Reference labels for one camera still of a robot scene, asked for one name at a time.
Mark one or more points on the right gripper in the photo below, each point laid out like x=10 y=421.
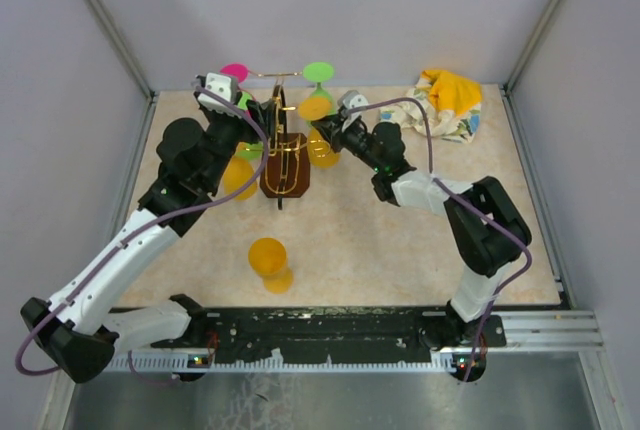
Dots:
x=333 y=129

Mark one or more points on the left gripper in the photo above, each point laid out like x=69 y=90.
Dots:
x=249 y=134

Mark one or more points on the orange wine glass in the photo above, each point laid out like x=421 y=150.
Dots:
x=319 y=150
x=268 y=259
x=236 y=175

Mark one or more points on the green wine glass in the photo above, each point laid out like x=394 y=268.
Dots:
x=319 y=73
x=251 y=148

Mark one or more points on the pink wine glass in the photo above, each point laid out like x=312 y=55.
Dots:
x=238 y=71

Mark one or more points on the green wine glass front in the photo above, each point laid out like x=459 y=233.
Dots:
x=319 y=73

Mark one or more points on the orange wine glass front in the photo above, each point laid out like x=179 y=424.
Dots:
x=268 y=259

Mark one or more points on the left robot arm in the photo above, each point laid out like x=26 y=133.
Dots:
x=76 y=327

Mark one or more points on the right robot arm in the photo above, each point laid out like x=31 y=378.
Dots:
x=489 y=232

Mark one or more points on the gold wine glass rack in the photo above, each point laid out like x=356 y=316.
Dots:
x=287 y=172

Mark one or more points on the yellow patterned cloth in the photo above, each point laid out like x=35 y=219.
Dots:
x=453 y=104

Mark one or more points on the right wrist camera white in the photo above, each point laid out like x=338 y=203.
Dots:
x=351 y=105

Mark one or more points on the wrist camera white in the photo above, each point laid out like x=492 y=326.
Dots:
x=351 y=105
x=222 y=90

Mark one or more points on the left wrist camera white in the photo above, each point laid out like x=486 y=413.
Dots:
x=222 y=90

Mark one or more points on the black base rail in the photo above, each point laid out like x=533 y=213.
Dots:
x=350 y=339

